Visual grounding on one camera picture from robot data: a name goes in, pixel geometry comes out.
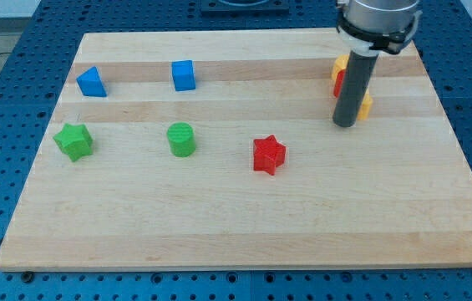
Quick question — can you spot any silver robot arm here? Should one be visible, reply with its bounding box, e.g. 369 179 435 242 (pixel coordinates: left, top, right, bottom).
336 0 422 57

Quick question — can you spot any red star block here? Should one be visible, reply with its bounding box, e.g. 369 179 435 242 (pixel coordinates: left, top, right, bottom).
253 135 287 176

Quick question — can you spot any yellow heart block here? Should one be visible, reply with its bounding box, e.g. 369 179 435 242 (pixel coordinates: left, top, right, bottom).
331 54 349 82

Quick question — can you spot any green star block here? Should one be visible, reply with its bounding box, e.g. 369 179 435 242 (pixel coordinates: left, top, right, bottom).
53 123 93 162

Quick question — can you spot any wooden board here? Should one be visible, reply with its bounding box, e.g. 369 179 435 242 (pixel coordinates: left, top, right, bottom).
0 28 472 272

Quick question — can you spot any green cylinder block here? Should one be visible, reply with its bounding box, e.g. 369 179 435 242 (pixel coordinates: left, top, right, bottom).
166 122 196 157

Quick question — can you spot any blue cube block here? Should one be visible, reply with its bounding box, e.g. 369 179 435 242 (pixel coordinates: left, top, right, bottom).
171 60 195 92

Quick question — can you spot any red block behind rod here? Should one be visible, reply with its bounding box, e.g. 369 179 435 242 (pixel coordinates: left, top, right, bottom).
333 69 346 98

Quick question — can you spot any yellow block right of rod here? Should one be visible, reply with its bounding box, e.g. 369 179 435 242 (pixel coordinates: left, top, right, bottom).
357 92 373 120

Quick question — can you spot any blue triangle block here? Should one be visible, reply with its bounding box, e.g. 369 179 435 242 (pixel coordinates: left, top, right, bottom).
76 66 107 97

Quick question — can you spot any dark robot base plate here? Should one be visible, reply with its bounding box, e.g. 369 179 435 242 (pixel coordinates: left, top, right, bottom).
200 0 290 15

